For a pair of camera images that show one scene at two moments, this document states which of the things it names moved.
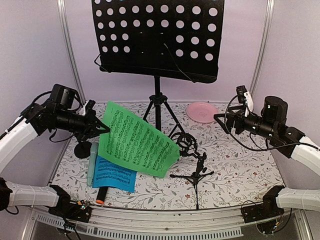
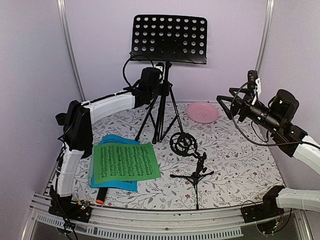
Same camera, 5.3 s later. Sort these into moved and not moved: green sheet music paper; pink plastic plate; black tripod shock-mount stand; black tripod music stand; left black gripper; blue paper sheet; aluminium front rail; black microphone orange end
Moved: left black gripper; black tripod music stand; blue paper sheet; green sheet music paper
Not moved: black microphone orange end; aluminium front rail; black tripod shock-mount stand; pink plastic plate
